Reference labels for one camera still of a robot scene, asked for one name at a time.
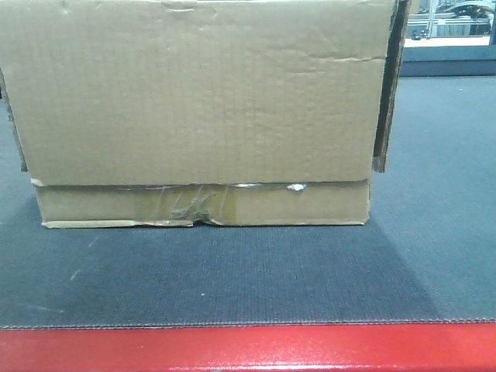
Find brown cardboard carton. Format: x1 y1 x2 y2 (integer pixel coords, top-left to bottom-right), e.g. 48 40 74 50
1 1 410 229

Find dark grey conveyor belt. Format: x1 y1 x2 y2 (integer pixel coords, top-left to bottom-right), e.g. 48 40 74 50
1 77 495 328

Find grey far conveyor rail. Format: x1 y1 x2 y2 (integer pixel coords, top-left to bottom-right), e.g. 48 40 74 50
400 44 495 77

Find red conveyor frame edge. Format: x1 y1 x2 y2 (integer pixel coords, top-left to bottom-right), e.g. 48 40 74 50
1 322 495 371

